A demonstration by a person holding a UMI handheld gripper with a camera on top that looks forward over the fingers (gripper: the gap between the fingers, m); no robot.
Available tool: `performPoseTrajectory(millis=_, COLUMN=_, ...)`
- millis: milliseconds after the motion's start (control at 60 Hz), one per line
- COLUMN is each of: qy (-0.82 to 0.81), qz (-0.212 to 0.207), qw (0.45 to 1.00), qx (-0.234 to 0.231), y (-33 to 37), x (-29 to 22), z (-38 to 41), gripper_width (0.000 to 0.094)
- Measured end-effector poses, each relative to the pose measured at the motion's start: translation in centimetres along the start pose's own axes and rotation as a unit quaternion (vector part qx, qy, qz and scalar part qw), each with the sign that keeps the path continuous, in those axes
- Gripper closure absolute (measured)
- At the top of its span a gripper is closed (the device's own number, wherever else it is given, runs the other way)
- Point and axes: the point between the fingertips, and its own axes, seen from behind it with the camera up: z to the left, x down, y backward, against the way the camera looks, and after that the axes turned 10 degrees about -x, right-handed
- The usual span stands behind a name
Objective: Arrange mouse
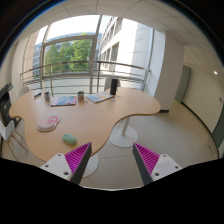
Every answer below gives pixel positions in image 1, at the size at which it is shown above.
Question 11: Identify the red patterned can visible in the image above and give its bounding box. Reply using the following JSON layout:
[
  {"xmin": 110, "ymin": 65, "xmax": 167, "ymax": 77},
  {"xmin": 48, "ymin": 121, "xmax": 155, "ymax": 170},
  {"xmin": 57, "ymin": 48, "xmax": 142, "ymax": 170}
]
[{"xmin": 77, "ymin": 91, "xmax": 84, "ymax": 102}]

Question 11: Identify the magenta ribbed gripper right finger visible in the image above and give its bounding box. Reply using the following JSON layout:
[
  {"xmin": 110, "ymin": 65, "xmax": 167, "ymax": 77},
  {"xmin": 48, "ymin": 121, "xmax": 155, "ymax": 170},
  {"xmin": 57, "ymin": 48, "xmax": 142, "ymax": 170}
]
[{"xmin": 133, "ymin": 143, "xmax": 182, "ymax": 185}]

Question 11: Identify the mint green computer mouse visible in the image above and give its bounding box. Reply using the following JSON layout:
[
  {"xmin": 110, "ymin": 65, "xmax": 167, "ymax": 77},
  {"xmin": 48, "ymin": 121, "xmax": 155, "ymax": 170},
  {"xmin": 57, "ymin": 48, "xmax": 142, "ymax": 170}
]
[{"xmin": 62, "ymin": 134, "xmax": 77, "ymax": 145}]

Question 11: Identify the green door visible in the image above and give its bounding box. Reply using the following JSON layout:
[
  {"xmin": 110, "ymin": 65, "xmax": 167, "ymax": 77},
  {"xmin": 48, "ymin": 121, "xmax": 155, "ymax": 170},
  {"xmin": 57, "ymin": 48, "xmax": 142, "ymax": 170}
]
[{"xmin": 175, "ymin": 66, "xmax": 191, "ymax": 103}]

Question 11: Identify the pink blue magazine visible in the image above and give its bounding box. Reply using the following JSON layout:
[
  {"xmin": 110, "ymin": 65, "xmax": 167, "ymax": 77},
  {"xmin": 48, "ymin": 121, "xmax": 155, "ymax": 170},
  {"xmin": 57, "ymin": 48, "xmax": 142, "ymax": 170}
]
[{"xmin": 51, "ymin": 96, "xmax": 77, "ymax": 107}]

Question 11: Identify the small dark remote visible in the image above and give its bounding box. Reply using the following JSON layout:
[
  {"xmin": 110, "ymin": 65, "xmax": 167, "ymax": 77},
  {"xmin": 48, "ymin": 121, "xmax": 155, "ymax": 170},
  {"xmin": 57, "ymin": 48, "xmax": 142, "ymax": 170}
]
[{"xmin": 34, "ymin": 92, "xmax": 42, "ymax": 99}]

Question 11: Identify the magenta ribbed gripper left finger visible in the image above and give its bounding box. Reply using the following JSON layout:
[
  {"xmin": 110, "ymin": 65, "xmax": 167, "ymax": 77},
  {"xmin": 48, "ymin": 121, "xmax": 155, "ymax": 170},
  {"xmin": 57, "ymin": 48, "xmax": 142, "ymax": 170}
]
[{"xmin": 41, "ymin": 143, "xmax": 92, "ymax": 185}]

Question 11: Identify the pink round mouse pad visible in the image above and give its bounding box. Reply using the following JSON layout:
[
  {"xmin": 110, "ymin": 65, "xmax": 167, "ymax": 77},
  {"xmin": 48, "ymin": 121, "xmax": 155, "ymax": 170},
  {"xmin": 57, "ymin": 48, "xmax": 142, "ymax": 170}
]
[{"xmin": 37, "ymin": 112, "xmax": 61, "ymax": 132}]

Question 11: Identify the metal balcony railing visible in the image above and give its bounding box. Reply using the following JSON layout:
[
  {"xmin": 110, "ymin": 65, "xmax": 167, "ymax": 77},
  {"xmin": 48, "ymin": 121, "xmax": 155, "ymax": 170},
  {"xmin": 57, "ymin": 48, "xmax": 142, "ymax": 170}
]
[{"xmin": 20, "ymin": 60, "xmax": 150, "ymax": 96}]

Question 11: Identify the wooden curved table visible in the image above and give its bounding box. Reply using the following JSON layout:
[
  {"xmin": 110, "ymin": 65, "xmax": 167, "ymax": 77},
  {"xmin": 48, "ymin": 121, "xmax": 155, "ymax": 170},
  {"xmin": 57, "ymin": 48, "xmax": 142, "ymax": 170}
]
[{"xmin": 9, "ymin": 87, "xmax": 160, "ymax": 162}]

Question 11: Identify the white chair with wooden legs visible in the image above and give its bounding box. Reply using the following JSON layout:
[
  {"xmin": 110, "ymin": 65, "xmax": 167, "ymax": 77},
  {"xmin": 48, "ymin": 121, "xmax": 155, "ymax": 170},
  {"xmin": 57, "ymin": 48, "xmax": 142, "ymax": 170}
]
[{"xmin": 0, "ymin": 120, "xmax": 27, "ymax": 155}]

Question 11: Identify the light blue open book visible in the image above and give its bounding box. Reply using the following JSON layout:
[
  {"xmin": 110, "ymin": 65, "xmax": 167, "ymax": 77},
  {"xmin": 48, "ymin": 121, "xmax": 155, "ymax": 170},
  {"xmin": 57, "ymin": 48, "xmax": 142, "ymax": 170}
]
[{"xmin": 87, "ymin": 92, "xmax": 112, "ymax": 103}]

